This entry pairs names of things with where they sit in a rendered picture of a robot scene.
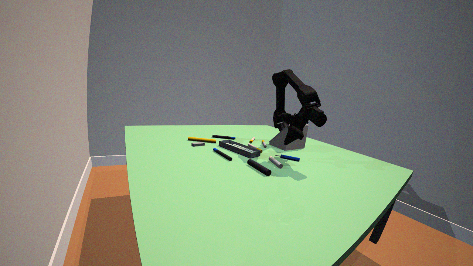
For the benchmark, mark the grey keyboard with white letter keys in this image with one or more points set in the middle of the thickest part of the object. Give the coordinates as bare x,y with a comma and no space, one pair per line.
238,148

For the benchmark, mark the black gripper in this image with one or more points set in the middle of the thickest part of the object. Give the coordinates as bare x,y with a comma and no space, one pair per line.
296,131

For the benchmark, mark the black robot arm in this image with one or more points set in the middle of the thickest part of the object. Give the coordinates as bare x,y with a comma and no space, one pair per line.
305,94

